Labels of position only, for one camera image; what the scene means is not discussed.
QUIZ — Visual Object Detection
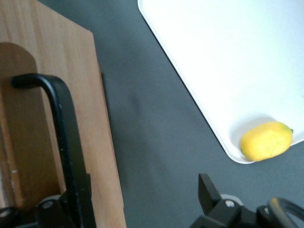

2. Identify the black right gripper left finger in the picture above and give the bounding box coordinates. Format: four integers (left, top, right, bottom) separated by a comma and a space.
35, 172, 96, 228

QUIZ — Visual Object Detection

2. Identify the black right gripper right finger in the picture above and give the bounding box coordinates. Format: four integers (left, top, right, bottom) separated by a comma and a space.
192, 173, 242, 228

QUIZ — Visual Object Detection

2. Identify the wooden drawer with gripped handle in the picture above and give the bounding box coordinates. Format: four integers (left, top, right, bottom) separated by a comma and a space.
0, 0, 128, 228

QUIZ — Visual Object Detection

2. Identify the yellow lemon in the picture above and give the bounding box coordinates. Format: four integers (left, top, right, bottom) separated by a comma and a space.
240, 121, 294, 162

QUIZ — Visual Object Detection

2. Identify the beige plastic tray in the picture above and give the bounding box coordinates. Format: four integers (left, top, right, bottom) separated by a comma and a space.
137, 0, 304, 165

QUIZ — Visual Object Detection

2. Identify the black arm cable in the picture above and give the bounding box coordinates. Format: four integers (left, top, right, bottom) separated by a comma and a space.
256, 196, 304, 228

